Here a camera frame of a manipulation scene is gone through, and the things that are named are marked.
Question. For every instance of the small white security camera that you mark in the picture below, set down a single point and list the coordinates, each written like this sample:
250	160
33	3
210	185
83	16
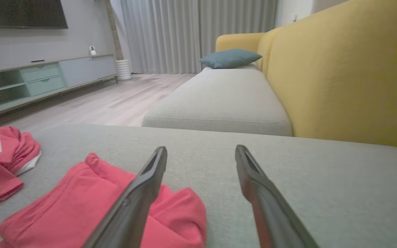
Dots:
92	51

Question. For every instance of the grey pleated curtain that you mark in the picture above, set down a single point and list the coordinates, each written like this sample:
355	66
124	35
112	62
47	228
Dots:
162	34
238	17

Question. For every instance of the small grey sofa seat cushion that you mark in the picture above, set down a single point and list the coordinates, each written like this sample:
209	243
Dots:
219	100

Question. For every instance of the yellow sofa backrest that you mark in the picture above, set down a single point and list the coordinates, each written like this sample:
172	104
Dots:
350	75

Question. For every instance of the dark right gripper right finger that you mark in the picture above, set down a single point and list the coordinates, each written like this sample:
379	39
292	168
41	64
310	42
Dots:
274	210

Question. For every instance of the black remote control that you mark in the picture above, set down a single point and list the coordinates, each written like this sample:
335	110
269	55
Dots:
38	61

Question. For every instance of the white ribbed basket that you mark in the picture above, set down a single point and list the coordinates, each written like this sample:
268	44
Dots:
123	70

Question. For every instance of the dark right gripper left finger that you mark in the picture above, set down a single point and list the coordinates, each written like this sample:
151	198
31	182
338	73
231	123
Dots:
133	206

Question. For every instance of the teal throw pillow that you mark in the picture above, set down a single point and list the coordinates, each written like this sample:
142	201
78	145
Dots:
231	58

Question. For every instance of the red Bulls 23 jersey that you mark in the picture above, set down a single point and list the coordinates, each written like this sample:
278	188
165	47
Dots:
81	206

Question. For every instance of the grey and green TV cabinet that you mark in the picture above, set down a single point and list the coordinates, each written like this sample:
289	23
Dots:
43	79

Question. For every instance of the yellow sofa armrest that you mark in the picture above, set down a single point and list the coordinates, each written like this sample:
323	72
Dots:
238	43

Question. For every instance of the red shorts with white stripes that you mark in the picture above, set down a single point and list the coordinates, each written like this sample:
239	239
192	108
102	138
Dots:
2	162

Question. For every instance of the black wall television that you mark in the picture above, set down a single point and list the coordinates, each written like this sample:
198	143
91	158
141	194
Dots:
19	13

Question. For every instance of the large grey sofa seat cushion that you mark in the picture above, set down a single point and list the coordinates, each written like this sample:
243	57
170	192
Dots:
288	193

